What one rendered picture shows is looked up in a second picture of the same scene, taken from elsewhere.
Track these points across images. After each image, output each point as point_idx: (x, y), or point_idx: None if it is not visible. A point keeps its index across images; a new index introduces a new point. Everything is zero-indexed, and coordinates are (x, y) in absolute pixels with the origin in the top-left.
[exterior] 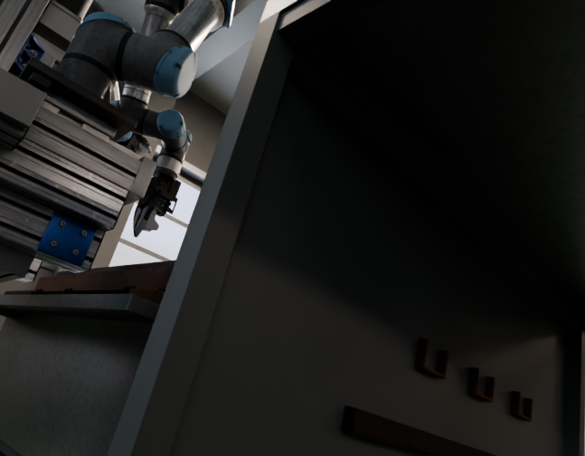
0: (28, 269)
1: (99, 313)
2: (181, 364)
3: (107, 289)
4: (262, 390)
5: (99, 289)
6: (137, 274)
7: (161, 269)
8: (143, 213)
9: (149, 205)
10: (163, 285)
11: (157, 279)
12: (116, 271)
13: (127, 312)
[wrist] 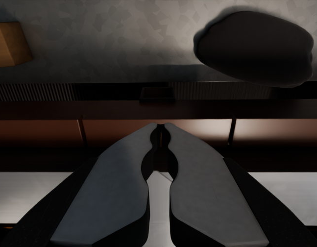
0: None
1: (144, 44)
2: None
3: (261, 100)
4: None
5: (296, 99)
6: (145, 113)
7: (46, 117)
8: (109, 179)
9: (23, 236)
10: (35, 103)
11: (57, 108)
12: (269, 117)
13: (29, 33)
